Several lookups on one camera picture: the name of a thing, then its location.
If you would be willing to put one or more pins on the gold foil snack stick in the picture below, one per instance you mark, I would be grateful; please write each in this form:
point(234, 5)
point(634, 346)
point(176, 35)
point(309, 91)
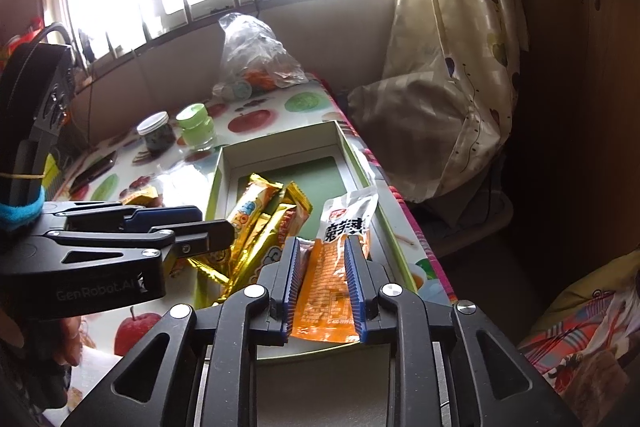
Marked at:
point(210, 272)
point(265, 247)
point(250, 212)

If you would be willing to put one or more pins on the cream patterned curtain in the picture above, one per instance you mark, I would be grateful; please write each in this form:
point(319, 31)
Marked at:
point(450, 82)

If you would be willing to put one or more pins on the fruit print tablecloth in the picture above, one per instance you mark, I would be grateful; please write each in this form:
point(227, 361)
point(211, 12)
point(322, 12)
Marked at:
point(300, 104)

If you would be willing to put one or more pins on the brown wooden cabinet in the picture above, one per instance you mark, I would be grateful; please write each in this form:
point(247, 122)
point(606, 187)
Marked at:
point(575, 107)

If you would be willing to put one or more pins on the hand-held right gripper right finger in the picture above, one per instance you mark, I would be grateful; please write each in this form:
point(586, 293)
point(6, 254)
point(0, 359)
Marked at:
point(354, 287)

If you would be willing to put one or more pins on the orange and white snack packet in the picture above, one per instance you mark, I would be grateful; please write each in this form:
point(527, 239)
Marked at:
point(325, 287)

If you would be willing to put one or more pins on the blue fuzzy band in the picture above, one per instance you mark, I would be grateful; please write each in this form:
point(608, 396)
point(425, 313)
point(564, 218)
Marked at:
point(20, 214)

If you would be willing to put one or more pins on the orange wrapped snack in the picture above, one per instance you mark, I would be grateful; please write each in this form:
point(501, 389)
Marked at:
point(260, 79)

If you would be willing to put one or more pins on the grey plastic tub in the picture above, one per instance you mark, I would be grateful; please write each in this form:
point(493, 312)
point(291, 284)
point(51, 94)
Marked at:
point(480, 222)

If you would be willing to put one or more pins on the person's left hand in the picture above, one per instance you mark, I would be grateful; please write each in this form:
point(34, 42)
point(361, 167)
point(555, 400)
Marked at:
point(67, 339)

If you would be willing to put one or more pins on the clear plastic bag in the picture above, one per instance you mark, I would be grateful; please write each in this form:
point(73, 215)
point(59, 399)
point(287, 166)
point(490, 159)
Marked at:
point(255, 47)

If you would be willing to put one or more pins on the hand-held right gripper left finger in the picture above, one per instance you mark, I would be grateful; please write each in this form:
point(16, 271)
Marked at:
point(292, 287)

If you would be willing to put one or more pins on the green lid jar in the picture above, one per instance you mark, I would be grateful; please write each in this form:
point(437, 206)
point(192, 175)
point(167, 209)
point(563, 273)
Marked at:
point(196, 127)

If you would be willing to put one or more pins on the colourful plaid blanket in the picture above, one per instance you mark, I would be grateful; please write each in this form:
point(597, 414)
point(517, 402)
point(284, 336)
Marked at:
point(585, 347)

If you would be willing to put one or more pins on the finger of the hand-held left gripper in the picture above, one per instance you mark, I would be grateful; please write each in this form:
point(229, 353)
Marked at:
point(210, 237)
point(160, 217)

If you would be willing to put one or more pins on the dark flat object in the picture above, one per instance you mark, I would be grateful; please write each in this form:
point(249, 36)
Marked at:
point(95, 174)

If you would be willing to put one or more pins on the small round green-lid cup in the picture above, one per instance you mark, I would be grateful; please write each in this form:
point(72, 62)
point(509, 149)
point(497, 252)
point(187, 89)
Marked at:
point(242, 89)

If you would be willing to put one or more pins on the green cardboard box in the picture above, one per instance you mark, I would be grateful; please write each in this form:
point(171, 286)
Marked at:
point(320, 172)

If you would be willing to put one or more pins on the white lid dark jar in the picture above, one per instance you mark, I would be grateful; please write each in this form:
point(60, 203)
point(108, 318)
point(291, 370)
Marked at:
point(156, 134)

